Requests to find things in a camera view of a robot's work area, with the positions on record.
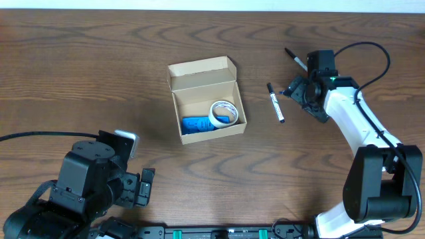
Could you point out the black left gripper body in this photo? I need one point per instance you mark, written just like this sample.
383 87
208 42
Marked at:
133 188

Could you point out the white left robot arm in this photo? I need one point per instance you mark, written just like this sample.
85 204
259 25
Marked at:
92 179

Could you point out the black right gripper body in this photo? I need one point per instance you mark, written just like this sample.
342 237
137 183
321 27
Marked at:
299 91

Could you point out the brown cardboard box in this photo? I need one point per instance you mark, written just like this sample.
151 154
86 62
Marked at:
201 87

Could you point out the white black marker pen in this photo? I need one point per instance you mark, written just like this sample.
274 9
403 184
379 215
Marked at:
275 103

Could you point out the blue plastic case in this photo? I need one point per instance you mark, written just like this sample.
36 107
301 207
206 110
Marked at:
200 124

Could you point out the white tape roll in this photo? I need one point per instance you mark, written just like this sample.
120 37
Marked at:
216 121

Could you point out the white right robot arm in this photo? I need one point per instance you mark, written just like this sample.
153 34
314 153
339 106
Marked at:
383 183

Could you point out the thin black marker pen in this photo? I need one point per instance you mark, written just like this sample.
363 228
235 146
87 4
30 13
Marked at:
295 58

